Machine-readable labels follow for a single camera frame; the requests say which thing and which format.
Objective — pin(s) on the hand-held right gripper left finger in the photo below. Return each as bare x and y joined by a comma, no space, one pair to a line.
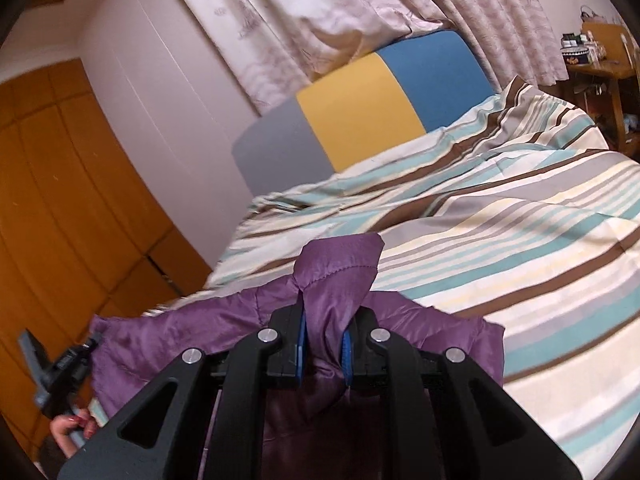
300,347

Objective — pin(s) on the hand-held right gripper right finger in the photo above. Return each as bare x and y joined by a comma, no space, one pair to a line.
346,355

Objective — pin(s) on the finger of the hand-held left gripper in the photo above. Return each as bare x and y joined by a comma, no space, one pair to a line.
89,347

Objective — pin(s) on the purple down jacket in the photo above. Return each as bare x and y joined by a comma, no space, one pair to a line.
330,280

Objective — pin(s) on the person's left hand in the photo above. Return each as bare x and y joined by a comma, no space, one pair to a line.
67,430

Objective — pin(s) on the wooden wardrobe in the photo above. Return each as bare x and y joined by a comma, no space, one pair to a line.
65,200

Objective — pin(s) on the striped blanket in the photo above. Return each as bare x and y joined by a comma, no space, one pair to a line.
500,220

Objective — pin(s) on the grey yellow blue headboard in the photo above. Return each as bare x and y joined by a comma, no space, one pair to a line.
360,105

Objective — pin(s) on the patterned white curtain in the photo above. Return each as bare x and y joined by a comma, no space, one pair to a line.
310,10

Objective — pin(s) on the blue bag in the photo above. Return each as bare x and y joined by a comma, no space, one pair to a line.
631,122

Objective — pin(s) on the wooden desk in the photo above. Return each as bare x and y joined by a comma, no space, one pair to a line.
605,85

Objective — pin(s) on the round patterned tin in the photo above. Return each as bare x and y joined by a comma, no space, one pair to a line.
576,55

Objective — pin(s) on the solid back wooden chair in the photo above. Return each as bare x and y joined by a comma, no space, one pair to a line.
602,40

